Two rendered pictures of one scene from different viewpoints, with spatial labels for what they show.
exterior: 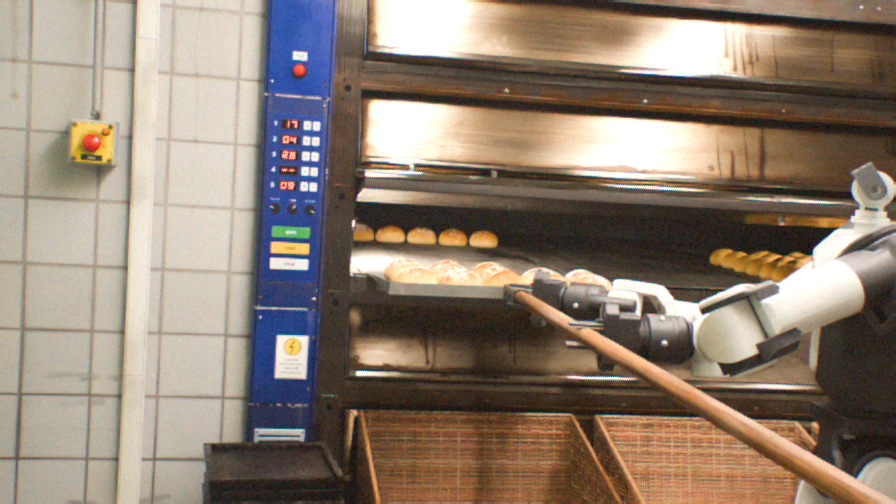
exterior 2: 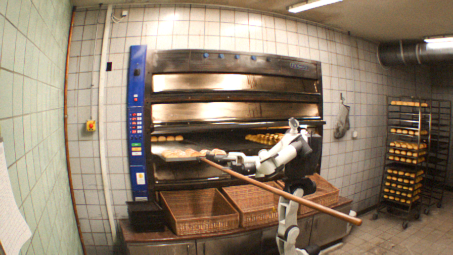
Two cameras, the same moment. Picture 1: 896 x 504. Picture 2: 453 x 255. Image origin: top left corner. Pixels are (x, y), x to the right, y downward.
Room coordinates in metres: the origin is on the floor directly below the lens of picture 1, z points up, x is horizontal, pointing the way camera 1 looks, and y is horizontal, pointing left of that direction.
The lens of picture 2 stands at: (-0.24, 0.27, 1.67)
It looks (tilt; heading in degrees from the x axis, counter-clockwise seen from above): 5 degrees down; 347
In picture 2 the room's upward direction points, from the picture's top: straight up
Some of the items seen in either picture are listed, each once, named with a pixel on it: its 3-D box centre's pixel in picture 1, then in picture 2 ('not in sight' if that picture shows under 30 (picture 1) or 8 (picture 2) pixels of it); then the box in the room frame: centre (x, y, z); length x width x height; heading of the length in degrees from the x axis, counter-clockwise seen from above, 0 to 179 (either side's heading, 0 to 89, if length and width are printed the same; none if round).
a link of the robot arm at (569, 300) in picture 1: (561, 301); (214, 159); (2.35, -0.25, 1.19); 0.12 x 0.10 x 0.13; 67
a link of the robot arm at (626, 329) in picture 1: (634, 338); (240, 169); (1.95, -0.34, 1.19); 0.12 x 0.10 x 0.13; 95
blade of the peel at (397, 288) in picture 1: (490, 281); (190, 154); (2.63, -0.11, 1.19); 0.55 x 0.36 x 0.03; 102
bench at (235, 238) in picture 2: not in sight; (246, 242); (2.54, -0.59, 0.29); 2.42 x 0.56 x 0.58; 100
